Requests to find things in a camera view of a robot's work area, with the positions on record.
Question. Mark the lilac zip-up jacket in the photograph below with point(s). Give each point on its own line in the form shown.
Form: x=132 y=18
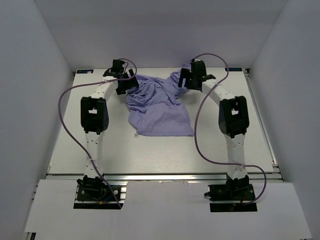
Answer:
x=154 y=108

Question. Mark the white front cover board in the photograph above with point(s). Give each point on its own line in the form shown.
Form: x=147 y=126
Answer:
x=164 y=211

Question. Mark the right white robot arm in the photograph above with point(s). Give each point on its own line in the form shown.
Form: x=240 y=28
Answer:
x=233 y=117

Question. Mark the aluminium rail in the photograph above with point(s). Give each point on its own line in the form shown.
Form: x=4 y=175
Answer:
x=254 y=98
x=273 y=176

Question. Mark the left blue table label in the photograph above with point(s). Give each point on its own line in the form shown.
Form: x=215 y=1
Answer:
x=84 y=71

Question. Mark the aluminium front rail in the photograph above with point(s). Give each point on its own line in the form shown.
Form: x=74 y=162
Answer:
x=273 y=176

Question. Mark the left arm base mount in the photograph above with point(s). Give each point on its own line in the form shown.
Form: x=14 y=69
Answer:
x=95 y=194

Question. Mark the aluminium right side rail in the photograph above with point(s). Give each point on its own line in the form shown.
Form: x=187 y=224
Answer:
x=254 y=98

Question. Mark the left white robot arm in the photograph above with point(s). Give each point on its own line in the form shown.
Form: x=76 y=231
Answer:
x=94 y=117

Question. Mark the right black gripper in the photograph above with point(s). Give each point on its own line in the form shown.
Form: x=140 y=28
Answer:
x=185 y=73

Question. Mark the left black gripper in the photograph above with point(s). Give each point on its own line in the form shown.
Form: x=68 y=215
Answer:
x=130 y=83

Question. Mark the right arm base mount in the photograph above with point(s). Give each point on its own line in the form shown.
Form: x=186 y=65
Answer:
x=234 y=196

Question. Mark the blue table label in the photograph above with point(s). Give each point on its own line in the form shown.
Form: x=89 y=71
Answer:
x=233 y=69
x=84 y=71

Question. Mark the right blue table label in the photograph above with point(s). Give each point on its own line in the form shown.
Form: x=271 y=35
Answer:
x=233 y=69

